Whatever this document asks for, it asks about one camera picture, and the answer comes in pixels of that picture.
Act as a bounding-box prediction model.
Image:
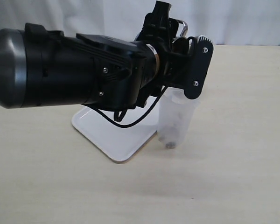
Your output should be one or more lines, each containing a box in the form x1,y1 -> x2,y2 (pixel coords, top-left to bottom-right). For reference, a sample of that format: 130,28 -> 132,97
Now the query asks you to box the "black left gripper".
137,0 -> 214,99

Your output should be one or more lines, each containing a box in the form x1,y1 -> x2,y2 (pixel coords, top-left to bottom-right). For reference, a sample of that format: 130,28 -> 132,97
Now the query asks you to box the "steel mug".
169,19 -> 190,51

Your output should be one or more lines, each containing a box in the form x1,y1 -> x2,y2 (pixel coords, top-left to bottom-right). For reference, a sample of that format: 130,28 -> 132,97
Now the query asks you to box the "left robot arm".
0,1 -> 214,112

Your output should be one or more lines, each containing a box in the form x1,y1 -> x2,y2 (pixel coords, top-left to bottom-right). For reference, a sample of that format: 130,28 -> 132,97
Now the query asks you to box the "white curtain backdrop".
0,0 -> 280,45

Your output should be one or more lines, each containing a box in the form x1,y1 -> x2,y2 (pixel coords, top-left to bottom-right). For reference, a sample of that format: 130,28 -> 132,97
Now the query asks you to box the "translucent plastic pitcher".
157,87 -> 200,149

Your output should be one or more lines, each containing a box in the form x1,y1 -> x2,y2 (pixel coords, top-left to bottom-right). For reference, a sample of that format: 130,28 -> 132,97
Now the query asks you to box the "white plastic tray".
71,105 -> 159,163

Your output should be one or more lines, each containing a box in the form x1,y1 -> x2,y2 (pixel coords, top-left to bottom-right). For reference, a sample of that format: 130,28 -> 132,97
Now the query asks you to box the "black cable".
93,85 -> 168,129

